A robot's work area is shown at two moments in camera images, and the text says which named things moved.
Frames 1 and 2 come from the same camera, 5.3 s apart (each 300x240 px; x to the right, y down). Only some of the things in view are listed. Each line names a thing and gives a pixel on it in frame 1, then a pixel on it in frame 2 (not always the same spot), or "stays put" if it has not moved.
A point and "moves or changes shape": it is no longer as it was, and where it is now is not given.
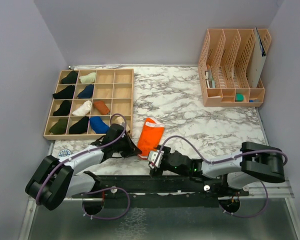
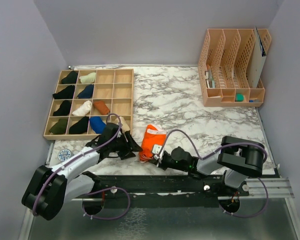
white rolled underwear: (84, 109) stays put
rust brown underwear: (102, 107) stays put
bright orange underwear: (150, 137) moves or changes shape
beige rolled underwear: (120, 120) stays put
